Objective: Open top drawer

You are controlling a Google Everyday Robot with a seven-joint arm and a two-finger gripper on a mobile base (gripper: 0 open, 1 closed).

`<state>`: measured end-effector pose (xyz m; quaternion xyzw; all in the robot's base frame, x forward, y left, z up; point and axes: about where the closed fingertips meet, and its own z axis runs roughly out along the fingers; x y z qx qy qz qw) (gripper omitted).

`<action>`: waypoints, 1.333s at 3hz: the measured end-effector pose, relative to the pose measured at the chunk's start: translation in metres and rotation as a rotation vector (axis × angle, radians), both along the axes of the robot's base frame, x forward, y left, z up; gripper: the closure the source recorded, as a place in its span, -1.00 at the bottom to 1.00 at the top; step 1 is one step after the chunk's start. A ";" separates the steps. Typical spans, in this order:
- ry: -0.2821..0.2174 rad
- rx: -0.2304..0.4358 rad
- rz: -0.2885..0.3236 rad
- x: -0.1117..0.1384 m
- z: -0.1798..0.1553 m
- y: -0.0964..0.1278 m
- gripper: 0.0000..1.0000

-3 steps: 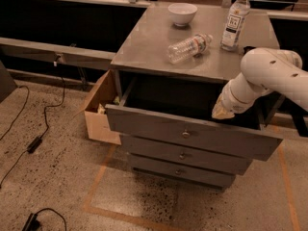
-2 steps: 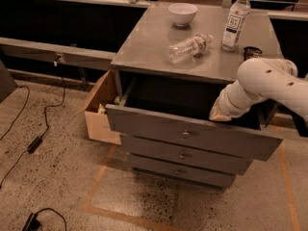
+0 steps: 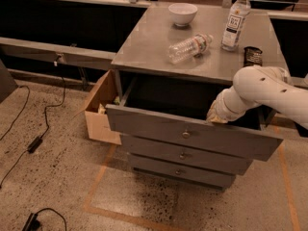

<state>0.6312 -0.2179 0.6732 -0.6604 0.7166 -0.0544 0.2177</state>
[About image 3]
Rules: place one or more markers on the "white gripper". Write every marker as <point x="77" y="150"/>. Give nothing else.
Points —
<point x="222" y="106"/>

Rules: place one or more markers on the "grey top drawer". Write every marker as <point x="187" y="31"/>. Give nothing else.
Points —
<point x="173" y="110"/>

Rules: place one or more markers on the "grey drawer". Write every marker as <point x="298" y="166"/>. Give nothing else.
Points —
<point x="186" y="156"/>
<point x="203" y="176"/>
<point x="173" y="110"/>

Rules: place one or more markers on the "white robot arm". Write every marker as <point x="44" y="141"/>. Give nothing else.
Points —
<point x="256" y="85"/>

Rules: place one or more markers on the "grey middle drawer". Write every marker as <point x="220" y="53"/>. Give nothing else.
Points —
<point x="186" y="156"/>

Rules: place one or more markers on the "grey drawer cabinet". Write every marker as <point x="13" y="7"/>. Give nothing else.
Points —
<point x="145" y="51"/>

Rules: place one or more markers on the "grey bottom drawer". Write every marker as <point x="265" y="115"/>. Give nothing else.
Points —
<point x="203" y="176"/>

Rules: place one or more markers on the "lying clear water bottle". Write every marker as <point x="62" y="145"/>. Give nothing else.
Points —
<point x="188" y="48"/>

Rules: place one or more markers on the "black snack packet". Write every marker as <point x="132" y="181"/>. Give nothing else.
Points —
<point x="252" y="56"/>

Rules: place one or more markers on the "white ceramic bowl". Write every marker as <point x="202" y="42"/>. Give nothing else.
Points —
<point x="182" y="14"/>

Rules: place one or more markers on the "upright clear drink bottle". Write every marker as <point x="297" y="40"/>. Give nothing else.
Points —
<point x="235" y="22"/>

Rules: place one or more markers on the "cardboard box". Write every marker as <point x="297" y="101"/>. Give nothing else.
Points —
<point x="94" y="108"/>

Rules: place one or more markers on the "grey metal rail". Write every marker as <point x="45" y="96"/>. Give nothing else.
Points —
<point x="52" y="53"/>

